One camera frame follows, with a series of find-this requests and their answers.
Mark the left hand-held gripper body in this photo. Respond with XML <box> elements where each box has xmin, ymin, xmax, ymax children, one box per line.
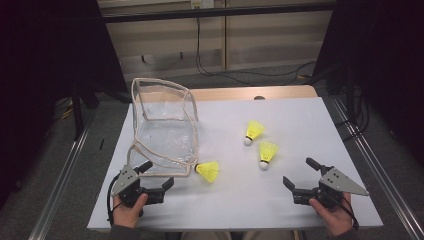
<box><xmin>110</xmin><ymin>164</ymin><xmax>166</xmax><ymax>210</ymax></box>

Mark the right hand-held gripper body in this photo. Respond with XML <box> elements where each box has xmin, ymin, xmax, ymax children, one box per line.
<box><xmin>292</xmin><ymin>166</ymin><xmax>370</xmax><ymax>210</ymax></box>

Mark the yellow plastic shuttlecock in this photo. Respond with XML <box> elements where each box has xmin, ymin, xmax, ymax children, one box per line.
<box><xmin>258</xmin><ymin>141</ymin><xmax>280</xmax><ymax>171</ymax></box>
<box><xmin>243</xmin><ymin>120</ymin><xmax>267</xmax><ymax>147</ymax></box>
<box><xmin>194</xmin><ymin>160</ymin><xmax>220</xmax><ymax>184</ymax></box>

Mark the clear plastic bag beige trim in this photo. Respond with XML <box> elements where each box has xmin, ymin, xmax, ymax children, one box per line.
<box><xmin>126</xmin><ymin>77</ymin><xmax>201</xmax><ymax>178</ymax></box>

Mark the person's left hand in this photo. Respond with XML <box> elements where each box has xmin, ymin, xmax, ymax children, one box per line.
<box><xmin>112</xmin><ymin>193</ymin><xmax>150</xmax><ymax>230</ymax></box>

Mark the person's right hand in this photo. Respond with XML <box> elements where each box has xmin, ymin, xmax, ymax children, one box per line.
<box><xmin>308</xmin><ymin>192</ymin><xmax>354</xmax><ymax>237</ymax></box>

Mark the white table mat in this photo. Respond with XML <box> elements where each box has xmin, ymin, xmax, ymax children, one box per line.
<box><xmin>86</xmin><ymin>96</ymin><xmax>384</xmax><ymax>232</ymax></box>

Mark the black stand leg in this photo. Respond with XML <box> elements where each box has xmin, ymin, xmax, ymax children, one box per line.
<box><xmin>70</xmin><ymin>79</ymin><xmax>86</xmax><ymax>141</ymax></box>

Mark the black curtain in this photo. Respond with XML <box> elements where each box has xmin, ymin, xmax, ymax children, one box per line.
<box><xmin>313</xmin><ymin>0</ymin><xmax>424</xmax><ymax>168</ymax></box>
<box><xmin>0</xmin><ymin>0</ymin><xmax>131</xmax><ymax>209</ymax></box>

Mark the black horizontal bar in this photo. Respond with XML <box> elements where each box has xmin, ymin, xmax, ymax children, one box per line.
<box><xmin>101</xmin><ymin>2</ymin><xmax>338</xmax><ymax>24</ymax></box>

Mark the left hand-held gripper black cable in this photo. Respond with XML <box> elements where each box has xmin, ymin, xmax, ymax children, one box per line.
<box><xmin>106</xmin><ymin>174</ymin><xmax>122</xmax><ymax>224</ymax></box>

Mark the hand-held gripper black cable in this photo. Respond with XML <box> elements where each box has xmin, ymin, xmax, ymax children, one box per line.
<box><xmin>106</xmin><ymin>174</ymin><xmax>122</xmax><ymax>224</ymax></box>
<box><xmin>328</xmin><ymin>191</ymin><xmax>360</xmax><ymax>232</ymax></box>

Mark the metal floor rail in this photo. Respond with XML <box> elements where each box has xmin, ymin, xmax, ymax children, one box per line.
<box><xmin>329</xmin><ymin>96</ymin><xmax>424</xmax><ymax>240</ymax></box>
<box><xmin>28</xmin><ymin>124</ymin><xmax>93</xmax><ymax>240</ymax></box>

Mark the right hand-held gripper black cable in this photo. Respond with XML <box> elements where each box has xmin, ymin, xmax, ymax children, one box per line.
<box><xmin>328</xmin><ymin>191</ymin><xmax>360</xmax><ymax>232</ymax></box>

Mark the bundle of black cables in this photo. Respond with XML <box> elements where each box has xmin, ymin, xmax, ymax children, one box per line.
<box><xmin>334</xmin><ymin>84</ymin><xmax>371</xmax><ymax>143</ymax></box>

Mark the yellow cable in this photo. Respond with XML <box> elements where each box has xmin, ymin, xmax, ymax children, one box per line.
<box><xmin>54</xmin><ymin>98</ymin><xmax>74</xmax><ymax>121</ymax></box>

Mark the thin dark wire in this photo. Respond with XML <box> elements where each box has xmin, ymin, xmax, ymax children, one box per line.
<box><xmin>140</xmin><ymin>51</ymin><xmax>185</xmax><ymax>67</ymax></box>

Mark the long black floor cable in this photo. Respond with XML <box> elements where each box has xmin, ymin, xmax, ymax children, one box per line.
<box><xmin>195</xmin><ymin>8</ymin><xmax>318</xmax><ymax>87</ymax></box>

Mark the white wall socket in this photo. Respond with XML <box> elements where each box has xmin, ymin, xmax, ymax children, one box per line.
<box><xmin>190</xmin><ymin>0</ymin><xmax>215</xmax><ymax>10</ymax></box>

